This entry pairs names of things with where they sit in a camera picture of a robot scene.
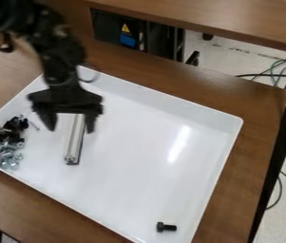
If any silver aluminium bar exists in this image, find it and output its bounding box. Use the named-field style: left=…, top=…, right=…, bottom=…
left=64, top=113, right=87, bottom=166

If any wooden desk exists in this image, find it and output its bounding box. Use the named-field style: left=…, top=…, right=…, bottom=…
left=84, top=0, right=286, bottom=54

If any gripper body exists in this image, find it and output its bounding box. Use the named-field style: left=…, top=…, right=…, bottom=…
left=26, top=65, right=105, bottom=116

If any white tray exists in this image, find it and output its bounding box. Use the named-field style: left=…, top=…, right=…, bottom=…
left=0, top=65, right=244, bottom=243

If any black bolt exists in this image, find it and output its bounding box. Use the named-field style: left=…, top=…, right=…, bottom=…
left=155, top=221, right=179, bottom=234

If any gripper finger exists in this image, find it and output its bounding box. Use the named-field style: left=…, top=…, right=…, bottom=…
left=37, top=111, right=59, bottom=133
left=84, top=113, right=97, bottom=135

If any pile of metal bits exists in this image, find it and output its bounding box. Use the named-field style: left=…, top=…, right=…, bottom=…
left=0, top=115, right=42, bottom=170

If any black equipment box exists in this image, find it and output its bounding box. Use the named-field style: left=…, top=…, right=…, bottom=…
left=88, top=8, right=187, bottom=63

